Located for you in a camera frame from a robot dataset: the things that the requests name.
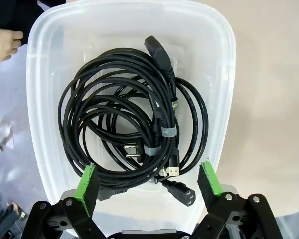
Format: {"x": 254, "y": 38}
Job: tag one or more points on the clear plastic storage box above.
{"x": 44, "y": 74}

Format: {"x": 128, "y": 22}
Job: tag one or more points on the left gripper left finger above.
{"x": 88, "y": 189}

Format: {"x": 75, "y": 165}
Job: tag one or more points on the person's right hand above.
{"x": 2, "y": 44}

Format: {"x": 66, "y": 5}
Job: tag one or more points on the grey floor equipment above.
{"x": 5, "y": 216}

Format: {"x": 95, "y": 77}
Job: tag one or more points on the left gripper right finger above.
{"x": 209, "y": 186}

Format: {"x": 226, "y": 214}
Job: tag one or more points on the person in black t-shirt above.
{"x": 15, "y": 12}

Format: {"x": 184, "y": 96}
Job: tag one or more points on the silver metal stand base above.
{"x": 1, "y": 132}

